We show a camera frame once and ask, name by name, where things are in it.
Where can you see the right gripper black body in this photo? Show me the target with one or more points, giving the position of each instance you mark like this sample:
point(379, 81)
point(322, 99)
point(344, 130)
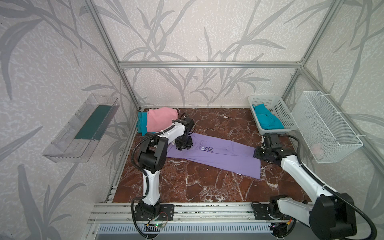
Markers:
point(268, 140)

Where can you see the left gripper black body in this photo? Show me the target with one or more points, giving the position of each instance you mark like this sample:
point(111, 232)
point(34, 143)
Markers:
point(184, 144)

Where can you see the grey plastic laundry basket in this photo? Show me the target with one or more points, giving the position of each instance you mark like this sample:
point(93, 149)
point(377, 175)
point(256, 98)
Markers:
point(277, 107)

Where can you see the purple t-shirt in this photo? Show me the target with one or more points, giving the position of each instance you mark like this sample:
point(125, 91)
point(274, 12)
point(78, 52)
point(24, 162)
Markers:
point(219, 153)

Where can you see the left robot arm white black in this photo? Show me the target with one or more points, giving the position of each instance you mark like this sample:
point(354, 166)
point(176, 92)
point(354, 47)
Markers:
point(178, 128)

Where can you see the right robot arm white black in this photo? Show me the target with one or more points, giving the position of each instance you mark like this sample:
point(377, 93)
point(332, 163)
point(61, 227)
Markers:
point(328, 216)

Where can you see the pink folded t-shirt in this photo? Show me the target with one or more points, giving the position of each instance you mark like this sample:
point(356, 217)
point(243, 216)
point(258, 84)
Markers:
point(160, 119)

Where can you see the teal t-shirt in basket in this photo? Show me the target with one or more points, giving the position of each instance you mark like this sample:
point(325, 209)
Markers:
point(267, 120)

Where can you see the teal folded t-shirt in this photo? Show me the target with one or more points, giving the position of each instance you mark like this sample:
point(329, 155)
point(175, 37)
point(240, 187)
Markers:
point(142, 123)

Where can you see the white wire mesh basket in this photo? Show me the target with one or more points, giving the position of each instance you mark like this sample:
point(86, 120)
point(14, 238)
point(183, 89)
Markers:
point(326, 132)

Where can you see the aluminium frame horizontal bar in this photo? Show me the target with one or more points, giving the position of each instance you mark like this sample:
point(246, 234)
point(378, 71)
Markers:
point(252, 65)

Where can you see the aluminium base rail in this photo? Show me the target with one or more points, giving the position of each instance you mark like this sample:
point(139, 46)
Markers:
point(240, 212)

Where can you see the clear acrylic wall tray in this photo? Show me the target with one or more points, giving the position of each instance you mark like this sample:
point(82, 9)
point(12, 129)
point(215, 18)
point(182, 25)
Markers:
point(79, 138)

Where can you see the aluminium frame post right rear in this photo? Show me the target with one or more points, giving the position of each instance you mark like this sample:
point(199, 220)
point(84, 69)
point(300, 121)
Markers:
point(332, 11)

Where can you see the aluminium frame post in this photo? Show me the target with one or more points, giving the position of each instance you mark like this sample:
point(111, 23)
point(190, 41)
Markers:
point(115, 62)
point(332, 11)

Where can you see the aluminium frame post left rear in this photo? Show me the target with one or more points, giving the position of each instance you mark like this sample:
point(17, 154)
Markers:
point(115, 62)

